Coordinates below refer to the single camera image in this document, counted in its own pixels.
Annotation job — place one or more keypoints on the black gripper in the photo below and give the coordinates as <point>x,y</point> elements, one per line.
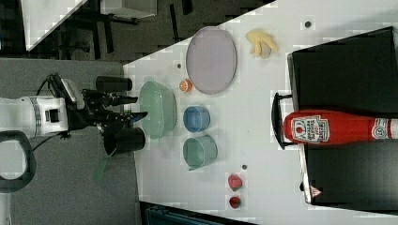
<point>87,108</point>

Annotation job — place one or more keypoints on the red ketchup bottle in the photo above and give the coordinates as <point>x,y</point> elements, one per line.
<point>324,127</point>

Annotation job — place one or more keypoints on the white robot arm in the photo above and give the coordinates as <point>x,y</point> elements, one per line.
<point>26,118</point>

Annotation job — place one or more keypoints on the black toaster oven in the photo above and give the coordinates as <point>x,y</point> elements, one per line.
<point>355,75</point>

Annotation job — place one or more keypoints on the black cylinder upper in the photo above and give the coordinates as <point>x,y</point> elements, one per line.
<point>113,84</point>

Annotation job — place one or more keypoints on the black cylinder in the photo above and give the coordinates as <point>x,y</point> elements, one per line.
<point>127,140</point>
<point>113,84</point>

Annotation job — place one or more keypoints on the black cylinder lower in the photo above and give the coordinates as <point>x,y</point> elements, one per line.
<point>127,140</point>

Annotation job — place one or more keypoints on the green perforated colander basket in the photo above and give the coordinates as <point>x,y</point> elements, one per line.
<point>160,104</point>

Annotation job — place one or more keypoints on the orange slice toy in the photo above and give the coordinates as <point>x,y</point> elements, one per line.
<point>185,86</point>

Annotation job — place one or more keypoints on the blue cup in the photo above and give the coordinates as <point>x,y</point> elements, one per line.
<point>196,119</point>

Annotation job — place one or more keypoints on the green cup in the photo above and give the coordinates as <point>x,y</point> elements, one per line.
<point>199,152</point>

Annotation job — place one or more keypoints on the purple round plate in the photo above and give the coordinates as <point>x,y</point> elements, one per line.
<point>211,60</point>

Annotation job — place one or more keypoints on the white side table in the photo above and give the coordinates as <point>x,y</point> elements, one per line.
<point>41,17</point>

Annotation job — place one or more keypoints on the large red strawberry toy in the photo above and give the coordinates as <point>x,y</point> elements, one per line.
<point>235,182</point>

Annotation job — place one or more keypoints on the small red strawberry toy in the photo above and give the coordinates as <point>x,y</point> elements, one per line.
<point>235,202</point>

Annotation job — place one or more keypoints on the yellow banana bunch toy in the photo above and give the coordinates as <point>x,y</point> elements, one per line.
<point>262,43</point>

